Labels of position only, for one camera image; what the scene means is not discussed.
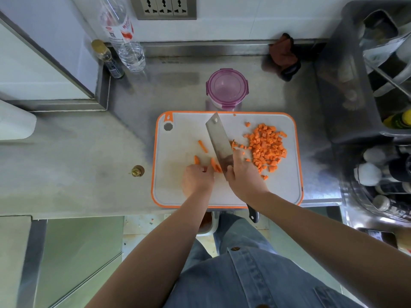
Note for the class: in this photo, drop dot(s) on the person's left hand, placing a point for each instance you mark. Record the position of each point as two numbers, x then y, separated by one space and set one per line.
197 181

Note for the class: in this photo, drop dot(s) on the person's right hand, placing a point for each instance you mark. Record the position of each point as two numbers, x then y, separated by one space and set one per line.
247 182

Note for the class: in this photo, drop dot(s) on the brown-centred carrot end slice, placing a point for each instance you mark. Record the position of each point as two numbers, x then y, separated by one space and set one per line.
214 164

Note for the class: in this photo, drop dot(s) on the round carrot slice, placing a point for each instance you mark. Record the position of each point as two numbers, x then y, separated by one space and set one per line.
203 146

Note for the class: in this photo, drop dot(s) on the pile of diced carrot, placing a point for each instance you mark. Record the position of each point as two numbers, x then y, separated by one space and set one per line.
268 147

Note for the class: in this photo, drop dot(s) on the brown carrot top stub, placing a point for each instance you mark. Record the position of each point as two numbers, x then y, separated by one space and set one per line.
137 171

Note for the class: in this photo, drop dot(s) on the purple lidded container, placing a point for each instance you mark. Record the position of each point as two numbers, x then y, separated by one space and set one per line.
227 88

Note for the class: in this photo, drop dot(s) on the person's left forearm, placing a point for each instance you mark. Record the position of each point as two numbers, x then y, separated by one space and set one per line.
151 263

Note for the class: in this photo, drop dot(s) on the person's right forearm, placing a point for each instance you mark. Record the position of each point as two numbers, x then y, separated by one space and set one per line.
337 243

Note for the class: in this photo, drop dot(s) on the white orange-rimmed cutting board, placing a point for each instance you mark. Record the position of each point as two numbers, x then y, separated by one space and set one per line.
179 137

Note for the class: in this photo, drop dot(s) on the white waste bin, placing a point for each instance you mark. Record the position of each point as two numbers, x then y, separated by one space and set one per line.
216 226

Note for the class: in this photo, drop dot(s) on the blue denim trousers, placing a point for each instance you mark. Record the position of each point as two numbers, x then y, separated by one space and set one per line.
237 230

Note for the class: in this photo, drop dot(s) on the pale green cabinet front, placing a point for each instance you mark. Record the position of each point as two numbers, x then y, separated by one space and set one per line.
301 250
77 250

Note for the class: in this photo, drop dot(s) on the blue denim shirt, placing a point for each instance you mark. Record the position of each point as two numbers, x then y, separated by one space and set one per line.
257 282

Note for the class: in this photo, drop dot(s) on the clear round basin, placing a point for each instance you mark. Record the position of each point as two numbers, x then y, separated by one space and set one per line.
351 198

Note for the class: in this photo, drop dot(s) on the group of seasoning bottles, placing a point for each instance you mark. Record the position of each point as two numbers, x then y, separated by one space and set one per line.
367 174

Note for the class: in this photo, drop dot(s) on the dark red cloth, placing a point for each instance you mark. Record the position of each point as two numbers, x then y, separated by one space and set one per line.
282 51

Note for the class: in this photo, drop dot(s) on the small gold-capped bottle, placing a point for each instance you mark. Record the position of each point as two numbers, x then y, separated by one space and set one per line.
115 68

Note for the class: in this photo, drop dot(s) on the clear plastic water bottle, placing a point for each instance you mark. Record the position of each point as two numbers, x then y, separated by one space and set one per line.
133 57

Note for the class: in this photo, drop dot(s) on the black rectangular device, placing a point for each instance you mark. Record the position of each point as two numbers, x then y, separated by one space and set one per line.
380 237

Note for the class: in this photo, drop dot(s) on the yellow-capped sauce bottle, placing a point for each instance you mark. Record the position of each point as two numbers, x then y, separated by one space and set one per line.
401 120

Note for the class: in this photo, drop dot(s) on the white and black bag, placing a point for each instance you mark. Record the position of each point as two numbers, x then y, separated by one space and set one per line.
388 48

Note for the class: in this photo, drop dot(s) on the grey wall socket panel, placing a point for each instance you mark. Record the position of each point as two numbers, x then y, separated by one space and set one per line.
163 7

